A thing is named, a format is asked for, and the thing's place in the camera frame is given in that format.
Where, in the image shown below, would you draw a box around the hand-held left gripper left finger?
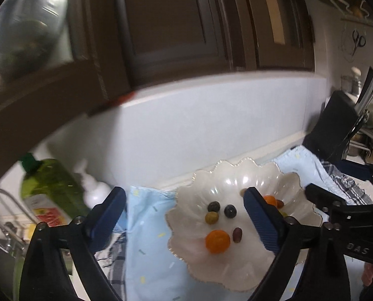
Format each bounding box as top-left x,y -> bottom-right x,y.
19,186 -> 127,301

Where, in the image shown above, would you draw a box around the large clear plastic bottle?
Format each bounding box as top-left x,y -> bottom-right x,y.
0,0 -> 69,79

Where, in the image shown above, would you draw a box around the person's right hand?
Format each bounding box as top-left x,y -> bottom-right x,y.
363,262 -> 373,286

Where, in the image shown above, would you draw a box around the white scalloped bowl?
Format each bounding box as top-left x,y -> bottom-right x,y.
165,158 -> 323,292

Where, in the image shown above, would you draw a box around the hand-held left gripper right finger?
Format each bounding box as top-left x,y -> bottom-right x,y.
243,187 -> 351,301

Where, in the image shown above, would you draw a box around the black knife block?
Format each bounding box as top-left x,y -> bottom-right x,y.
302,66 -> 373,164

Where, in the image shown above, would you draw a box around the white pump bottle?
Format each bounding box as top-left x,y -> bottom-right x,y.
73,160 -> 112,209

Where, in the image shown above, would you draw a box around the black scissors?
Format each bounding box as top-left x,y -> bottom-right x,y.
351,30 -> 366,56

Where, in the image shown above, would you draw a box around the metal canister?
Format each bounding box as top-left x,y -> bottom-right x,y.
341,67 -> 362,95

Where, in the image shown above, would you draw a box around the green bottle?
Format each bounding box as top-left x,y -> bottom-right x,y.
20,153 -> 91,226

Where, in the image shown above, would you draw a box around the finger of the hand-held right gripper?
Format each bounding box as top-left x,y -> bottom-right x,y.
334,160 -> 373,192
305,183 -> 351,214

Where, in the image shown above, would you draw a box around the metal faucet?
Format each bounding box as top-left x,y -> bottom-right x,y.
0,188 -> 38,248

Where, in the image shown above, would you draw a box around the dark brown wall cabinet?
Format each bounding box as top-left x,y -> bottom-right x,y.
0,0 -> 315,164

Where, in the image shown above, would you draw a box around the plaid cloth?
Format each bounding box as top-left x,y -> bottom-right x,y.
95,160 -> 373,301

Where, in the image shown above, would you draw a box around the light blue cloth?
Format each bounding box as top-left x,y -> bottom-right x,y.
111,149 -> 334,301

